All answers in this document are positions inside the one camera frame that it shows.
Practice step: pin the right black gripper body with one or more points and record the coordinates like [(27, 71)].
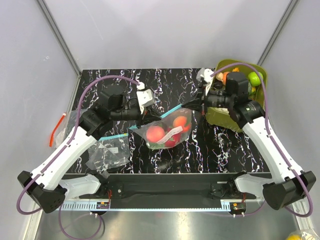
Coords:
[(206, 101)]

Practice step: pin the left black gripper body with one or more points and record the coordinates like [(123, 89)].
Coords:
[(144, 113)]

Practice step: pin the peach toy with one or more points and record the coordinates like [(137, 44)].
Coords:
[(182, 121), (155, 134)]

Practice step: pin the clear bag teal zipper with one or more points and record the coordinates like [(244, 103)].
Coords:
[(166, 123)]

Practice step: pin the red dragon fruit toy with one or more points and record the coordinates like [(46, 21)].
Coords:
[(173, 141)]

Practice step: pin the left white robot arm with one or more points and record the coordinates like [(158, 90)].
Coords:
[(45, 184)]

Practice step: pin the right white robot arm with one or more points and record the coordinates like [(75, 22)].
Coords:
[(289, 183)]

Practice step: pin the clear bag on stack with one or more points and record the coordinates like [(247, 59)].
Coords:
[(109, 153)]

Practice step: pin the clear bag orange zipper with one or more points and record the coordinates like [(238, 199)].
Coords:
[(63, 128)]

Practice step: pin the olive green plastic bin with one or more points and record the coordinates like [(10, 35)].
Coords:
[(220, 116)]

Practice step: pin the black marbled table mat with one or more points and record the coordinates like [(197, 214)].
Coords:
[(208, 149)]

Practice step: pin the green apple toy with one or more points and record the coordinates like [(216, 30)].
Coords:
[(255, 79)]

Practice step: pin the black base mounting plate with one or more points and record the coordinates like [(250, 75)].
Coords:
[(169, 184)]

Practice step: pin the yellow lemon toy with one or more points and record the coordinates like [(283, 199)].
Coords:
[(294, 237)]

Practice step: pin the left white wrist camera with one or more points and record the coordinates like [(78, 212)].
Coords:
[(145, 99)]

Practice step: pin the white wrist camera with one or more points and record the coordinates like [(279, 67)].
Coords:
[(145, 99), (205, 79)]

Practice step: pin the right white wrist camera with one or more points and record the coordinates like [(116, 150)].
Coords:
[(205, 79)]

